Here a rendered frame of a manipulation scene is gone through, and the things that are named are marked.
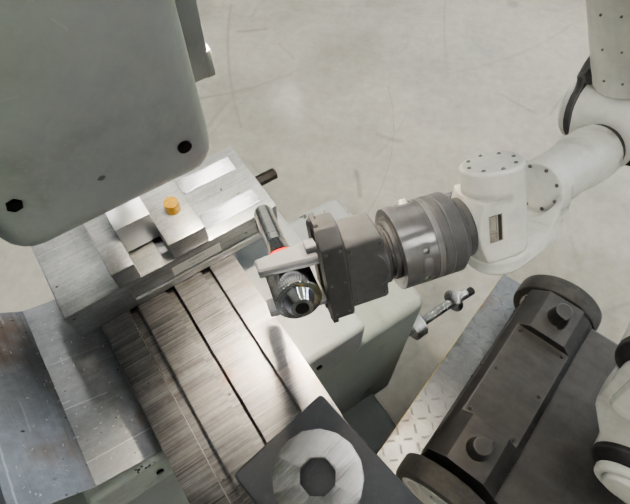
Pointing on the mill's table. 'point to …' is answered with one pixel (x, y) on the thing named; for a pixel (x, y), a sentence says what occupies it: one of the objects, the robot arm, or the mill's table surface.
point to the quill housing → (80, 111)
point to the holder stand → (320, 465)
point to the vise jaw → (185, 230)
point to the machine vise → (207, 208)
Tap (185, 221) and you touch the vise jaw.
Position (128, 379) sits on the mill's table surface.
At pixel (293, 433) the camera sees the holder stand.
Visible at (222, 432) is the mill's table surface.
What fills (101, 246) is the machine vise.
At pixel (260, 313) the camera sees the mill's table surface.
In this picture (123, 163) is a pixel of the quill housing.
